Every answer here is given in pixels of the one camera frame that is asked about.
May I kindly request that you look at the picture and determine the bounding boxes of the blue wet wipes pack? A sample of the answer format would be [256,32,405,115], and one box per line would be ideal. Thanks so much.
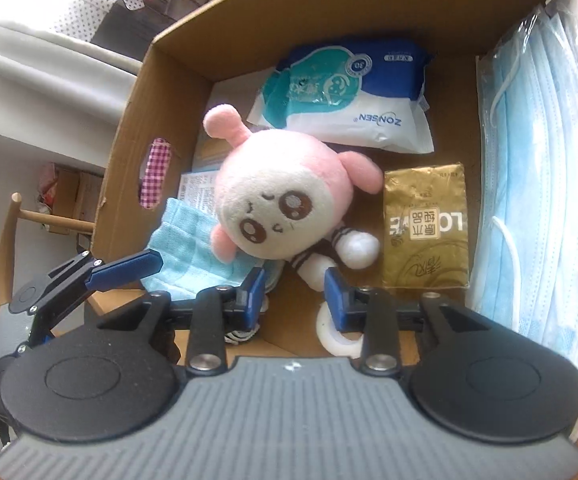
[248,38,434,154]

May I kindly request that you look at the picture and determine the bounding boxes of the white tape roll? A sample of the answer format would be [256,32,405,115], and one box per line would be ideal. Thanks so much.
[316,302,364,360]

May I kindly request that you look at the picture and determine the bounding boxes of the gold tissue packet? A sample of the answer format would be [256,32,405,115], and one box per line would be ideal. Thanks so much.
[382,164,469,290]

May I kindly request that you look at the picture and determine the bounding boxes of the brown cardboard box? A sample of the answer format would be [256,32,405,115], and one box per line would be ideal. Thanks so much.
[83,0,578,456]

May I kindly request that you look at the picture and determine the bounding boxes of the white curtain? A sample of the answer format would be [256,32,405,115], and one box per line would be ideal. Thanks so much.
[0,23,142,171]

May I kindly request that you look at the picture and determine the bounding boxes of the magenta checkered tablecloth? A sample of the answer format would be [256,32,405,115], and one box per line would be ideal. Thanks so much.
[138,138,172,209]

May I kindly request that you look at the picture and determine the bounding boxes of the pink plush toy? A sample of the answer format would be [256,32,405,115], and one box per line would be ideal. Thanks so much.
[202,103,387,346]

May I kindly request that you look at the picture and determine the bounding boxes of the bag of blue face masks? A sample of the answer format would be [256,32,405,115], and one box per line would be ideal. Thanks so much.
[466,0,578,430]

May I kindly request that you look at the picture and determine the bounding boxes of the polka dot cloth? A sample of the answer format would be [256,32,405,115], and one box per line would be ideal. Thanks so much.
[53,0,145,41]

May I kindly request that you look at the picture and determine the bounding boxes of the cardboard boxes by wall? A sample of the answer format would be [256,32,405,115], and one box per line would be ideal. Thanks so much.
[35,162,103,222]

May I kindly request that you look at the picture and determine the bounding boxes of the cotton swab bag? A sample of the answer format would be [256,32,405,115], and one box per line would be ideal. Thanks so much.
[191,73,266,172]

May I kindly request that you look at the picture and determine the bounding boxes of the black wooden chair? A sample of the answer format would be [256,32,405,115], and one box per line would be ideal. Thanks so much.
[0,192,94,304]

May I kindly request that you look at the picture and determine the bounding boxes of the blue white medicine box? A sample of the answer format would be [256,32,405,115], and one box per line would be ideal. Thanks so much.
[176,170,219,217]

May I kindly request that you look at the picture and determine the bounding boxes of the teal knitted cloth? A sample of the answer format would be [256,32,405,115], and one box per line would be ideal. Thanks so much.
[142,197,285,301]

